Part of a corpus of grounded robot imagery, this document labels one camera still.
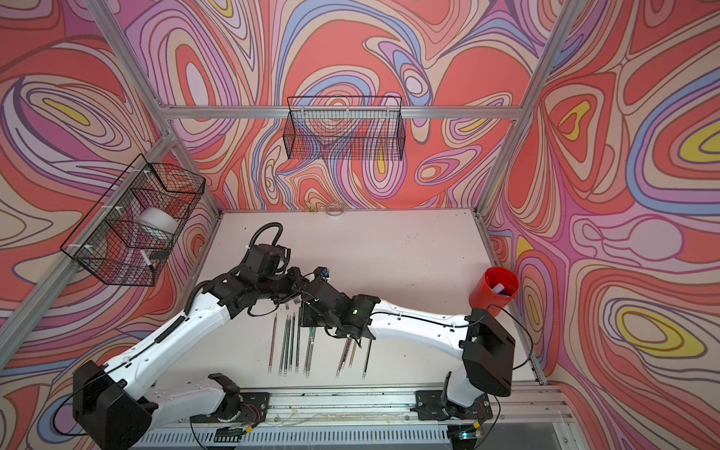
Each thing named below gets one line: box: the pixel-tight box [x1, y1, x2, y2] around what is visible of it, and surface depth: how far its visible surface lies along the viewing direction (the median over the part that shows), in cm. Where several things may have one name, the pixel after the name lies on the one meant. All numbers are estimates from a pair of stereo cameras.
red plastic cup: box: [468, 266, 519, 317], surface depth 89 cm
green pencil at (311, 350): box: [305, 327, 316, 379], surface depth 86 cm
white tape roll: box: [136, 207, 180, 235], surface depth 76 cm
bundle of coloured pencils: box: [335, 337, 352, 378], surface depth 84 cm
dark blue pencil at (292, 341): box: [288, 313, 296, 372], surface depth 87 cm
